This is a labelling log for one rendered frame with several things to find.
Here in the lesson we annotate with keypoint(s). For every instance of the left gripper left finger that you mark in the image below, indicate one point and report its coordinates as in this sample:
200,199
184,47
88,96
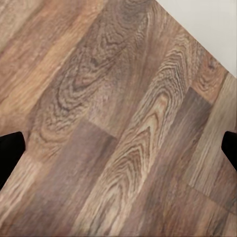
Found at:
12,146

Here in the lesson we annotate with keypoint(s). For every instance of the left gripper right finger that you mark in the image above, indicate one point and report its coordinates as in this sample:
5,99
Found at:
229,147

